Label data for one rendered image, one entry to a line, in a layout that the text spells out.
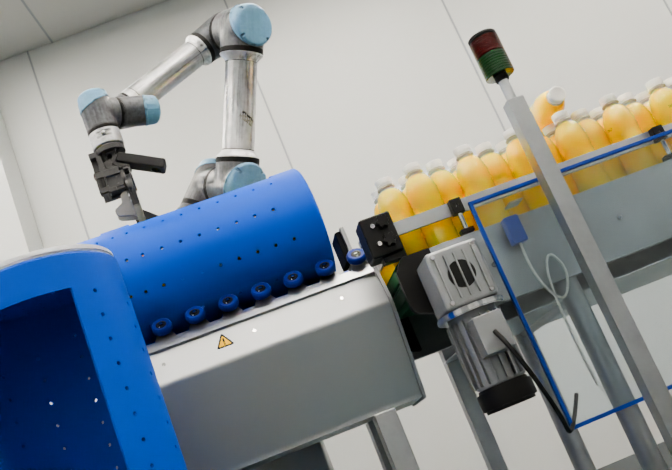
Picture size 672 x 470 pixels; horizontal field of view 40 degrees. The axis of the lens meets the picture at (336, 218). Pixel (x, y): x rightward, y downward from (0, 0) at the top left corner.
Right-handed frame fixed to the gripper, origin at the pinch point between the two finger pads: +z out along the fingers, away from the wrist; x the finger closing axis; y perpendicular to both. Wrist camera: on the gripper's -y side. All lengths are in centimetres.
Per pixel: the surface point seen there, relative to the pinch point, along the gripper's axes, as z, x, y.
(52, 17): -216, -247, 15
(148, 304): 22.3, 12.0, 4.6
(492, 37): 0, 39, -80
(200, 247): 14.8, 14.3, -9.7
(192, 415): 47.6, 11.7, 3.4
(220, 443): 55, 9, 0
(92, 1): -216, -243, -8
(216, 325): 31.6, 11.7, -7.4
